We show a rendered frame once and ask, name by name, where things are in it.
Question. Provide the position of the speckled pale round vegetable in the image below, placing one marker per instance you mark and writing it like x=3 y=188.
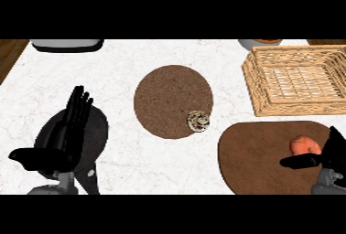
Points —
x=198 y=121

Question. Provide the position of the orange squash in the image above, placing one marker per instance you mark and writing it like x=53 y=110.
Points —
x=303 y=145

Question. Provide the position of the brown wooden cutting board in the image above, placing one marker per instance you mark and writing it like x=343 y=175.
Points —
x=256 y=155

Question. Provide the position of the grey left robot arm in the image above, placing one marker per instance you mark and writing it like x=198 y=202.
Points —
x=65 y=186

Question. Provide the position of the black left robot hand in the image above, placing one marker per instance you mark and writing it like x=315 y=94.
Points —
x=62 y=158

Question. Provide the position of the grey and black appliance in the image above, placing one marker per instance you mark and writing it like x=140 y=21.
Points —
x=66 y=45

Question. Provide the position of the wicker basket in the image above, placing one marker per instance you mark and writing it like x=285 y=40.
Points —
x=292 y=79

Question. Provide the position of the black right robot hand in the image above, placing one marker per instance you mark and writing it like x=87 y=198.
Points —
x=335 y=155

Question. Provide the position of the brown oval placemat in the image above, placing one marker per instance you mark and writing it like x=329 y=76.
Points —
x=170 y=97

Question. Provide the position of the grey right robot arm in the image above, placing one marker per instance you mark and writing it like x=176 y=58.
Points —
x=326 y=186

